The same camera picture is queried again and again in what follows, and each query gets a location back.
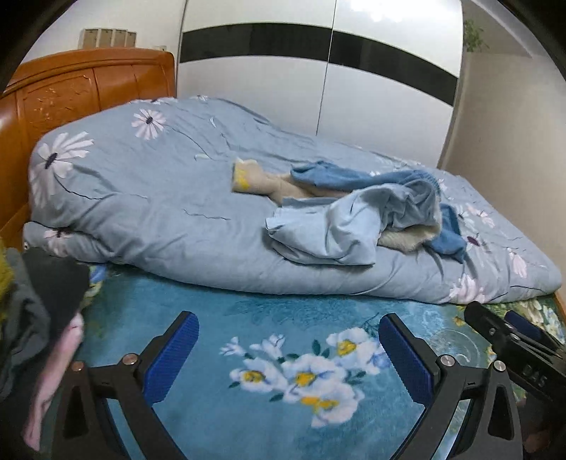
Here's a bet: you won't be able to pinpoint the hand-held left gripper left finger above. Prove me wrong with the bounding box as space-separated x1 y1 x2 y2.
51 311 200 460

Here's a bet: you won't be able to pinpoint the pink garment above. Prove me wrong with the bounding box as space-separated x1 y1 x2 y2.
24 312 86 452

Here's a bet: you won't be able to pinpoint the light blue garment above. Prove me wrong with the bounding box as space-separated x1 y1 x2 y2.
265 179 443 266

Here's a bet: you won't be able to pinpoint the blue fleece-lined garment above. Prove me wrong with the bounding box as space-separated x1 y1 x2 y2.
379 204 467 265

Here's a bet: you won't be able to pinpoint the blue ribbed-waist pants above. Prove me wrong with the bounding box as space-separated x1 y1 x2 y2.
289 160 438 197

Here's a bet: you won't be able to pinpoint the teal floral blanket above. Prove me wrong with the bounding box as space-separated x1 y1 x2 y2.
75 261 566 460

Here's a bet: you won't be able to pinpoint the grey-green garment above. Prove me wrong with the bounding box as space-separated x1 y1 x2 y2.
0 250 51 399

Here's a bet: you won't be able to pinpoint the orange wooden bed headboard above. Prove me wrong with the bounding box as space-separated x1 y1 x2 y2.
0 48 178 248

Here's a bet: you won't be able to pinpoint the beige garment with yellow print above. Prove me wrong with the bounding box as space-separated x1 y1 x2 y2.
232 157 354 206

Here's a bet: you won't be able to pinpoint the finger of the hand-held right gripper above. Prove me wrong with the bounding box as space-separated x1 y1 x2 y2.
464 301 523 355
505 310 566 355

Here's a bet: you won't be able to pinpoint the blue floral quilt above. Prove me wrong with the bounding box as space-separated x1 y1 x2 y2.
22 95 563 306

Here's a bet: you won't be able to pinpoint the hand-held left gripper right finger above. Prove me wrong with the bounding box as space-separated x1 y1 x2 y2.
379 312 525 460

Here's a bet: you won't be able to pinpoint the white wardrobe with black stripe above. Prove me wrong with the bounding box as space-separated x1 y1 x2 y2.
177 0 465 169

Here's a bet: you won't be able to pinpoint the green potted plant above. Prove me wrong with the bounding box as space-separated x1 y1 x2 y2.
462 18 491 54

